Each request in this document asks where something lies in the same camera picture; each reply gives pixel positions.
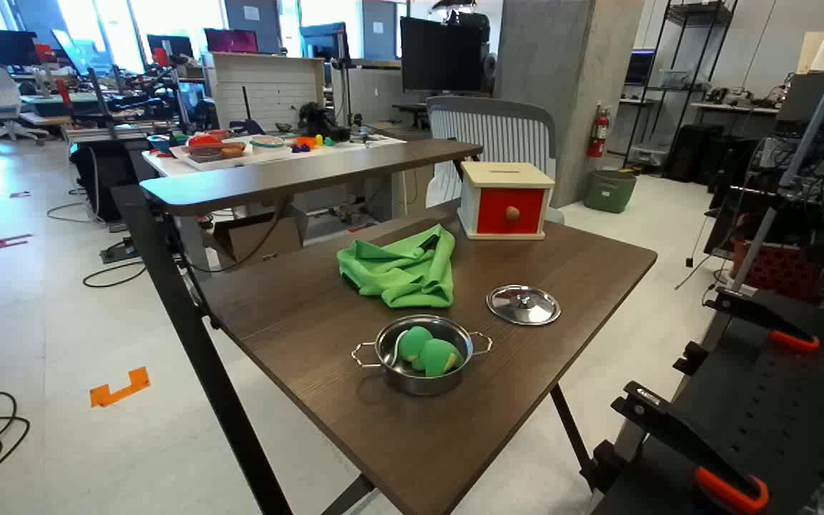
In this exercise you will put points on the green bin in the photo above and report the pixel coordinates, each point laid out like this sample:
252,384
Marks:
611,190

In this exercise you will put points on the dark computer monitor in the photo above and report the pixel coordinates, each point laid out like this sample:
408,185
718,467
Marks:
0,47

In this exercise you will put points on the monitor purple screen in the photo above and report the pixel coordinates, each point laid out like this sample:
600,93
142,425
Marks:
231,40

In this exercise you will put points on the steel pot lid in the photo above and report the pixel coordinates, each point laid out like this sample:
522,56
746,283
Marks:
524,306

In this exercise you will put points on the wooden box red drawer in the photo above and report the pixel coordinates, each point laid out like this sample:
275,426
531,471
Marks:
511,209

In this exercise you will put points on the small steel pot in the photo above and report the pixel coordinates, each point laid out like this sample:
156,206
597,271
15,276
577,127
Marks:
418,384

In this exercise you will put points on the large black monitor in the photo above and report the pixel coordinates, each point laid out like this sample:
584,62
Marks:
442,56

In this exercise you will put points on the small monitor red screen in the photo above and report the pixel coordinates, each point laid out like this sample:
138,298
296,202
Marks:
171,47

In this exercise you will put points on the black perforated platform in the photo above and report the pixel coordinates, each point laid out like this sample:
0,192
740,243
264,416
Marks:
784,409

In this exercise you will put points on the red fire extinguisher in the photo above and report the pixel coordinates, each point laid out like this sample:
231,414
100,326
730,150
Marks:
600,133

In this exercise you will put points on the aluminium pole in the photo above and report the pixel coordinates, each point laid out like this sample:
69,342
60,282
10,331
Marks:
814,125

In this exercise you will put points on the monitor blue screen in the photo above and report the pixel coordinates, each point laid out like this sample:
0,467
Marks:
321,40

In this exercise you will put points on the red crate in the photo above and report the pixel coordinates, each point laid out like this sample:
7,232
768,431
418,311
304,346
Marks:
779,273

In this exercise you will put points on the white ribbed chair back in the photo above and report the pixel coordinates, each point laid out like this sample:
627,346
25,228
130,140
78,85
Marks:
508,133

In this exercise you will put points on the black metal shelf rack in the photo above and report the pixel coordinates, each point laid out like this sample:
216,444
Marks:
680,86

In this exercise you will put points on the white divider panel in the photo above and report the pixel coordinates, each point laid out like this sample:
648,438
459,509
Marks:
269,90

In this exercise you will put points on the red tray with items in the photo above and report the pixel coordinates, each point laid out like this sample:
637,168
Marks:
213,147

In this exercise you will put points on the grey desk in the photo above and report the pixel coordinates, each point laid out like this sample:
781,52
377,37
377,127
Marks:
286,172

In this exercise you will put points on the cardboard box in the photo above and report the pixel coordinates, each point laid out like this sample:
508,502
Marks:
259,238

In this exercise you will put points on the green cloth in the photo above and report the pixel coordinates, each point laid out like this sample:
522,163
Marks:
397,273

